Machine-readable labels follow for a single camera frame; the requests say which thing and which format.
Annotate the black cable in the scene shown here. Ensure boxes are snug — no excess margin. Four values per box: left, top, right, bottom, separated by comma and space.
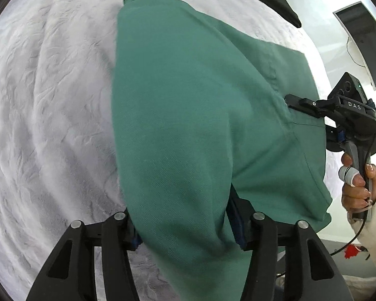
329, 149, 374, 258

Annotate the red patterned item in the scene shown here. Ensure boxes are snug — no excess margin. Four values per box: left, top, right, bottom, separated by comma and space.
344, 244, 363, 259

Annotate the person's right hand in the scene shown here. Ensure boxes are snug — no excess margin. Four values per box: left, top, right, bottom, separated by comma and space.
342, 164, 376, 213

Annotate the black monitor screen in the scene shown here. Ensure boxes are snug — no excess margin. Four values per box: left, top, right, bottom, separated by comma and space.
334, 2, 376, 90

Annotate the grey bed blanket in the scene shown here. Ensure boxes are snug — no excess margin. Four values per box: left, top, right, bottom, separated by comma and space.
0, 0, 329, 300

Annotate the green work jacket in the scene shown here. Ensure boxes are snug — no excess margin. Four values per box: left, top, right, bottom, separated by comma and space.
112, 0, 331, 300

